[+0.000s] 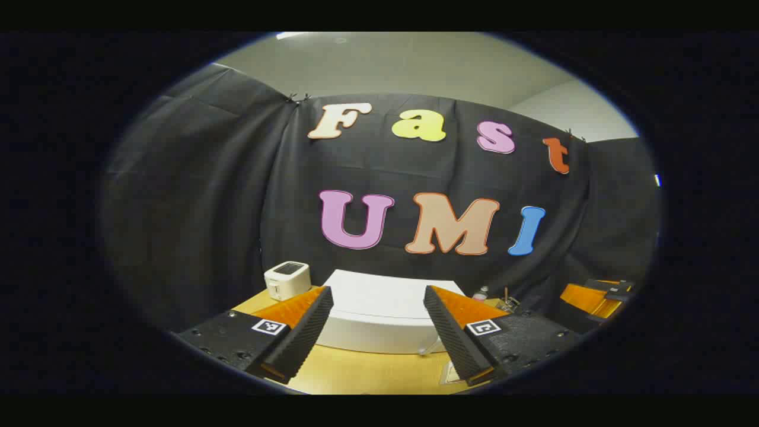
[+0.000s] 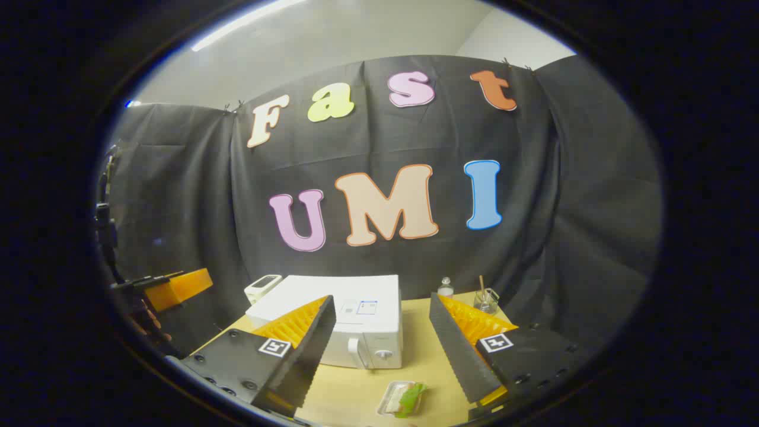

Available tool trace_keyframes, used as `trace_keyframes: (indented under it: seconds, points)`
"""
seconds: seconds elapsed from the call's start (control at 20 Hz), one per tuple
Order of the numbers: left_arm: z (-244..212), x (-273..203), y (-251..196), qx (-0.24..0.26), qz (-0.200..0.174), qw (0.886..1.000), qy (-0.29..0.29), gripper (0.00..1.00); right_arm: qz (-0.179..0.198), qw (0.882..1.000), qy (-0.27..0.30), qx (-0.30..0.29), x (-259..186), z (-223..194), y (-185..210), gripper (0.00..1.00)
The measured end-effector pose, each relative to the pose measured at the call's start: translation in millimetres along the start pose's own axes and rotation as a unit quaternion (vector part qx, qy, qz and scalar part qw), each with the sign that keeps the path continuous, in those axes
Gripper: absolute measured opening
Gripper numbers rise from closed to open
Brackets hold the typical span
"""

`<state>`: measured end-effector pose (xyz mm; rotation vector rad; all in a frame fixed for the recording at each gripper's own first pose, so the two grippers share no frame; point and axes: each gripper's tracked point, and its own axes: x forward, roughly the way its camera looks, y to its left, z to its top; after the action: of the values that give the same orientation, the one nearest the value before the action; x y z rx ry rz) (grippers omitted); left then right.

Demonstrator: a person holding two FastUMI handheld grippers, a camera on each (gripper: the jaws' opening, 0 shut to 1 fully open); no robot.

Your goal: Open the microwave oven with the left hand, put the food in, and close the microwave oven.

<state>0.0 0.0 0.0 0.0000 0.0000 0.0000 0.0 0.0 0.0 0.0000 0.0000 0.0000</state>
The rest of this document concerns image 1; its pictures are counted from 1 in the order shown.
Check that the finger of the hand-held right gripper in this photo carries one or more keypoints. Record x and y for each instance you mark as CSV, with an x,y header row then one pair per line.
x,y
587,299

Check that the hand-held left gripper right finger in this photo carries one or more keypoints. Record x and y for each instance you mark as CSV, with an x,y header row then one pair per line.
x,y
453,344

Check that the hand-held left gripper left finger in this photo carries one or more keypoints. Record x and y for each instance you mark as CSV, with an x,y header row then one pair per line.
x,y
305,335

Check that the white microwave oven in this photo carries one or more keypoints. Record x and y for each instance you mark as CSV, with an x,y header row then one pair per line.
x,y
379,302

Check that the small bottle with pink label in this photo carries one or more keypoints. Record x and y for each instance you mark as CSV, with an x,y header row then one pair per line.
x,y
481,293

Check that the white toaster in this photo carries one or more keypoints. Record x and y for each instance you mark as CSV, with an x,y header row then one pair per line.
x,y
286,280

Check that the square glass jar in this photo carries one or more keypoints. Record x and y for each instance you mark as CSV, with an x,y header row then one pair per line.
x,y
510,303

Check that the black backdrop cloth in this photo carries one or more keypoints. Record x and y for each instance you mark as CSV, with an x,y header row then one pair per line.
x,y
207,196

